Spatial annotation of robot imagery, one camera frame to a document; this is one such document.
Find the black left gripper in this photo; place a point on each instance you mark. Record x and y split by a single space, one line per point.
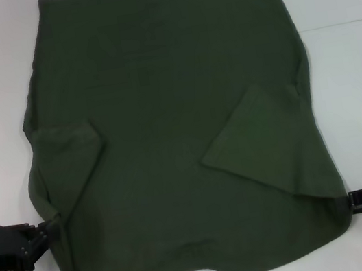
2 249

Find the dark green t-shirt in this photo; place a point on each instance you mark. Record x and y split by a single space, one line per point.
167 92

